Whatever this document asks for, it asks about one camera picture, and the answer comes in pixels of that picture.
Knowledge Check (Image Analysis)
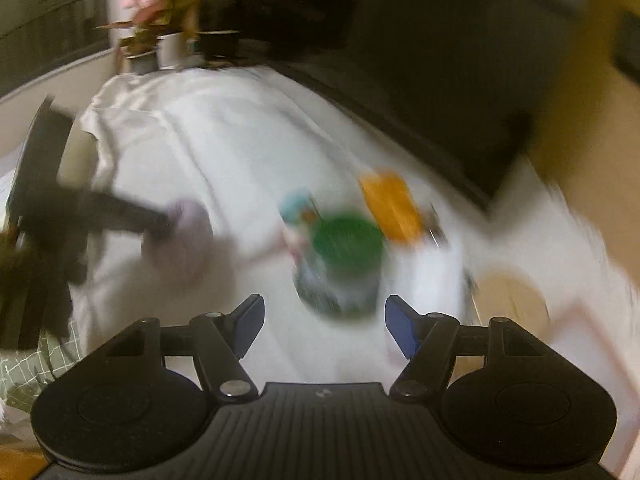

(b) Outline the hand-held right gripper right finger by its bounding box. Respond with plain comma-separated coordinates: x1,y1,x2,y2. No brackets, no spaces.
384,295,544,402

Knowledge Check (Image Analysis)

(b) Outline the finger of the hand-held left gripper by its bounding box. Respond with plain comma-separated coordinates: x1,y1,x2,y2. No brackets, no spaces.
87,189,172,242

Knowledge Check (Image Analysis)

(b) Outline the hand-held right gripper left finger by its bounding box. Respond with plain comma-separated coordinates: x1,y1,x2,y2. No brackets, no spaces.
102,294,266,402

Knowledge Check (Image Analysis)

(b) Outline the pink and purple sponge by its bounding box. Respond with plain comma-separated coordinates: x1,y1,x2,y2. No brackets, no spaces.
142,200,216,281

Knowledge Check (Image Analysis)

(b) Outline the green lid glass jar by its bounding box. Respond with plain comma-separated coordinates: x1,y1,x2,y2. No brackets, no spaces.
292,212,388,321

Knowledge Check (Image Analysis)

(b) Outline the clear jar with beige lid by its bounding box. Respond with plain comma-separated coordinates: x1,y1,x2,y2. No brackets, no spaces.
472,270,551,341

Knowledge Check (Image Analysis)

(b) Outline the white textured cloth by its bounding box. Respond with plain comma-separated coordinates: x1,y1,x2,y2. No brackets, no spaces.
70,62,640,480

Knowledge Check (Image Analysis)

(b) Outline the orange packet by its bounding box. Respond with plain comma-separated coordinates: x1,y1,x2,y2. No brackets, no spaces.
357,172,426,246

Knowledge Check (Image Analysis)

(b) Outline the small colourful bottle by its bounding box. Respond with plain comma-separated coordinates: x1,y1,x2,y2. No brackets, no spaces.
277,190,321,261

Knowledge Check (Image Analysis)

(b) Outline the pink-leaved plant in white pot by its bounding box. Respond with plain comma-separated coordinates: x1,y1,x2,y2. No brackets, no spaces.
97,0,168,75

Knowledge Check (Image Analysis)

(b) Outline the green plant in white pot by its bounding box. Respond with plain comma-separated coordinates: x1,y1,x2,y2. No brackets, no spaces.
155,0,203,70

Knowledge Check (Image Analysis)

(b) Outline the green plaid cloth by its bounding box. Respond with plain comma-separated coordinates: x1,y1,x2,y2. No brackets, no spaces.
0,330,86,411

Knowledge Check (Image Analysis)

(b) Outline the plant in black pot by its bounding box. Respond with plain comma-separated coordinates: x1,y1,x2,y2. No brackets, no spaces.
197,0,253,61

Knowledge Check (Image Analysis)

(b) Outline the dark furniture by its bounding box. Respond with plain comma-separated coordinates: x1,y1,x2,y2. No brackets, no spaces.
240,0,593,211

